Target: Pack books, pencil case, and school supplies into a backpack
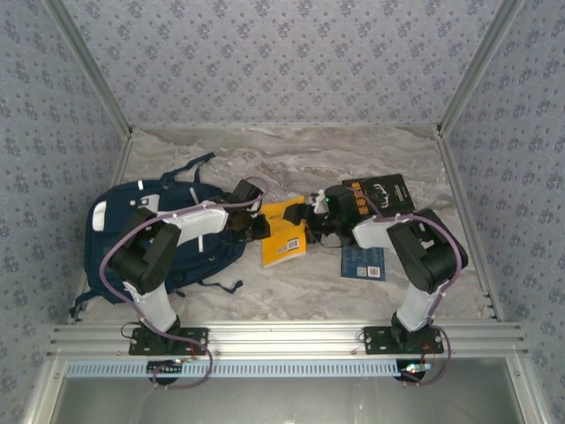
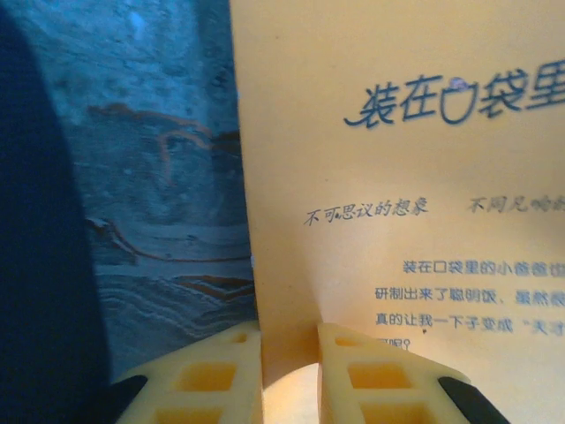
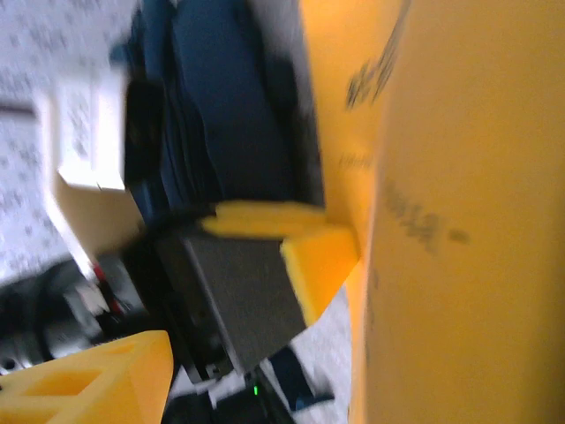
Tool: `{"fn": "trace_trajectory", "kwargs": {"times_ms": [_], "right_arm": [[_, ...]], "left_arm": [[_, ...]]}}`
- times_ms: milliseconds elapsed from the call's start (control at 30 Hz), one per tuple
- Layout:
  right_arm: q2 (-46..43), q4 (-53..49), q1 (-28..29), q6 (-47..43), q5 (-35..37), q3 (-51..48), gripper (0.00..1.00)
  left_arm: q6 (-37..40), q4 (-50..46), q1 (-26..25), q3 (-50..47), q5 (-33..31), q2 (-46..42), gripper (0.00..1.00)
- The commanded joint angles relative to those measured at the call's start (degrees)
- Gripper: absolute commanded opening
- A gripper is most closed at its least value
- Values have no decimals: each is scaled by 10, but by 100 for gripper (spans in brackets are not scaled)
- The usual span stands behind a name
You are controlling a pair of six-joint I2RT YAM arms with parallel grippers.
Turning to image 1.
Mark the yellow book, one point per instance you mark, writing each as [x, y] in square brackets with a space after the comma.
[282, 247]

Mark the black book orange title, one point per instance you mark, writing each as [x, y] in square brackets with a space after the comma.
[388, 194]

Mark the blue book with codes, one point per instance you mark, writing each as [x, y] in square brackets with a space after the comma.
[362, 265]

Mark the navy blue backpack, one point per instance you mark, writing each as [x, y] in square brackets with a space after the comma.
[115, 212]

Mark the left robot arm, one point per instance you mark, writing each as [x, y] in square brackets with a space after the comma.
[198, 225]

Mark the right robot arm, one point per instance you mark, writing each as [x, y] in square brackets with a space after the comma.
[379, 234]

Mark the small black circuit board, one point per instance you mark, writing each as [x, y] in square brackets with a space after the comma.
[415, 371]
[165, 367]

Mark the grey metal panel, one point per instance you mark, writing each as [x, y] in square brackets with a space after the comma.
[287, 402]

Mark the aluminium mounting rail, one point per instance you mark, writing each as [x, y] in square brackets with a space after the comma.
[287, 338]

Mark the aluminium table edge rail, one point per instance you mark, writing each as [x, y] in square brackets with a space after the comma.
[459, 190]
[115, 176]

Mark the aluminium frame post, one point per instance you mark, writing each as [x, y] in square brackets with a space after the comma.
[92, 66]
[479, 66]

